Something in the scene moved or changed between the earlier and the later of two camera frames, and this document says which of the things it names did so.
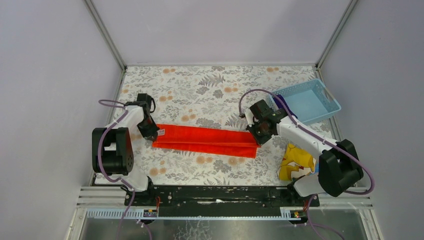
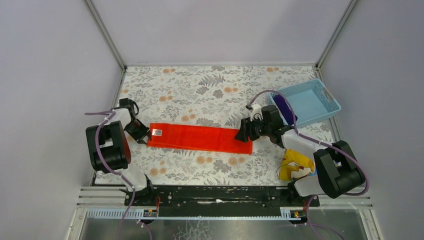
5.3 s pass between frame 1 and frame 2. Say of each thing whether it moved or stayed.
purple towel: stayed
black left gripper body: moved
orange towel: stayed
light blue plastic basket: stayed
